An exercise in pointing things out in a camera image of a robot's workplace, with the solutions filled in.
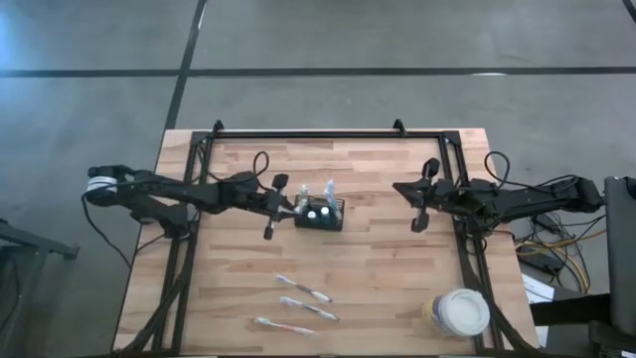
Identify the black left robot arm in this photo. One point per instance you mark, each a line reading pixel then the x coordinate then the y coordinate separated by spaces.
pixel 164 191

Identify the dark grey equipment case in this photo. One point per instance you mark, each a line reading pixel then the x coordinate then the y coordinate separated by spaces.
pixel 621 248

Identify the navy white toothbrush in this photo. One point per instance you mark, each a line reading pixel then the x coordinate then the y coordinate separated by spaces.
pixel 304 288

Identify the disinfecting wipes canister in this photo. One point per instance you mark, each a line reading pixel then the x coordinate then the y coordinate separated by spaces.
pixel 459 313

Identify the clear plastic wrapper foreground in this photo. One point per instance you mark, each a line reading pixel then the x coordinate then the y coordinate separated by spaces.
pixel 283 325

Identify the black stand base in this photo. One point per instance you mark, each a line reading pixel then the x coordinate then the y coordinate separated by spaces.
pixel 45 244

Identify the black aluminium rig frame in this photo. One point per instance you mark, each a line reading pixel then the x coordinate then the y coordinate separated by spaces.
pixel 323 134

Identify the green white toothbrush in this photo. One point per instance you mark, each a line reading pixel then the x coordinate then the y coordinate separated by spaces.
pixel 303 193

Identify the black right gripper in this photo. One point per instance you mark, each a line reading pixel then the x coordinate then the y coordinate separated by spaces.
pixel 447 196

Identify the purple white wrapped toothbrush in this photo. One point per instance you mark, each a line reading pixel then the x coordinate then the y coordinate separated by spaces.
pixel 308 308

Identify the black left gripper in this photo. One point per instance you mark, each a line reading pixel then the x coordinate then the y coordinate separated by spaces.
pixel 248 191

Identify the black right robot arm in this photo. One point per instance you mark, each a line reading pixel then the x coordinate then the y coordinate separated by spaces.
pixel 526 199

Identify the blue white toothbrush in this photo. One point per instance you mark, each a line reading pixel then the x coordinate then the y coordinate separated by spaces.
pixel 297 211
pixel 330 189

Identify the white paper sheet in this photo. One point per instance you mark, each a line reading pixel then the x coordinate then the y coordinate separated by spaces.
pixel 536 291

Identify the black power brick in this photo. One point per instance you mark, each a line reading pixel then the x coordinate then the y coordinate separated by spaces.
pixel 541 261

